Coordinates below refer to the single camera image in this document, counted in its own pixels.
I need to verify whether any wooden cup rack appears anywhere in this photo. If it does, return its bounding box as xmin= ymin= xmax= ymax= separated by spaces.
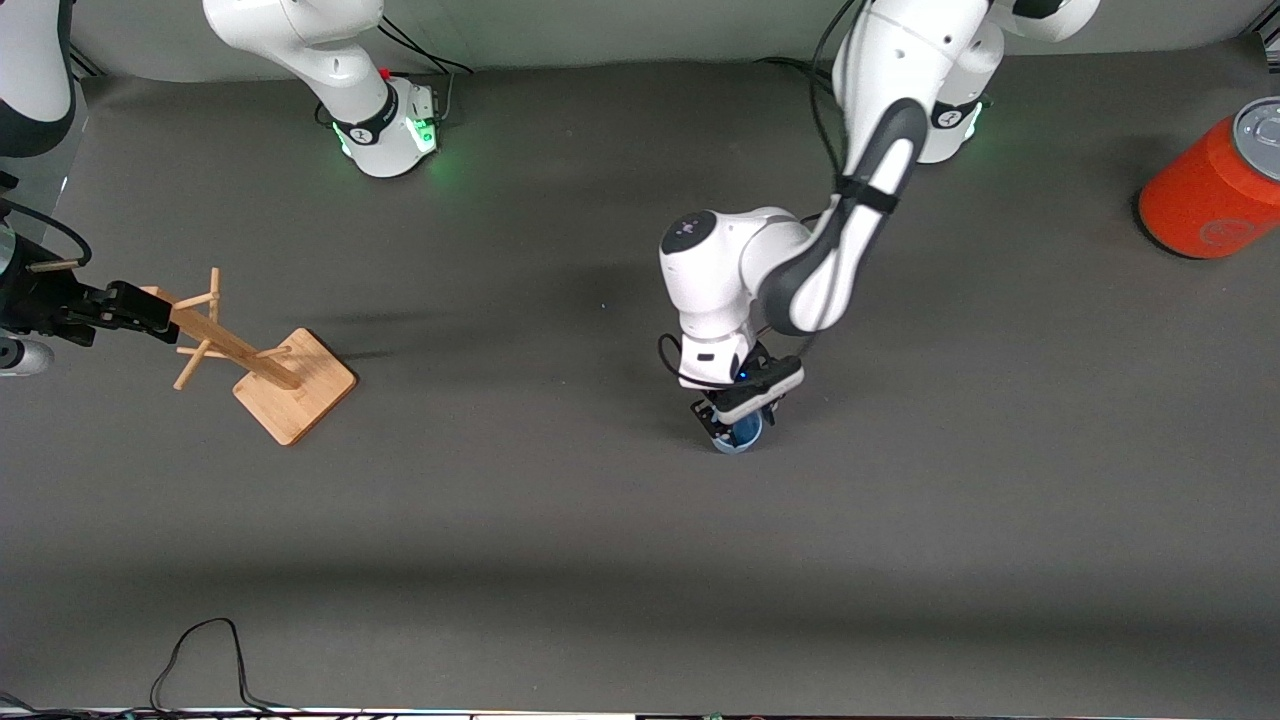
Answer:
xmin=28 ymin=258 xmax=358 ymax=447

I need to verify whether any black right base cable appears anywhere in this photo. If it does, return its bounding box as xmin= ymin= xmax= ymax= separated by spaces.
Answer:
xmin=378 ymin=8 xmax=472 ymax=128

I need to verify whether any dark grey table mat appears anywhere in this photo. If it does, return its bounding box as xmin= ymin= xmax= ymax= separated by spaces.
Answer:
xmin=0 ymin=35 xmax=1280 ymax=717

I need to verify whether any black looped cable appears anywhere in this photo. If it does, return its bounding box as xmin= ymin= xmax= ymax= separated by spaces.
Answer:
xmin=149 ymin=617 xmax=303 ymax=717

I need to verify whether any black base cable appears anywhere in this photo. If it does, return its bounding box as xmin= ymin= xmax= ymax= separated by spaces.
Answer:
xmin=754 ymin=56 xmax=841 ymax=81
xmin=378 ymin=8 xmax=472 ymax=128

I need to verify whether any light blue cup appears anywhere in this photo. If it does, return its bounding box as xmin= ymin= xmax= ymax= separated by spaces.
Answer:
xmin=711 ymin=409 xmax=767 ymax=457

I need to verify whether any orange can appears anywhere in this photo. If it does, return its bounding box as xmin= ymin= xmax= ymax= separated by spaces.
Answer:
xmin=1138 ymin=96 xmax=1280 ymax=262

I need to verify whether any black left base cable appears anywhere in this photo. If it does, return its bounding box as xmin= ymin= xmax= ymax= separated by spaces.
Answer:
xmin=754 ymin=56 xmax=841 ymax=81

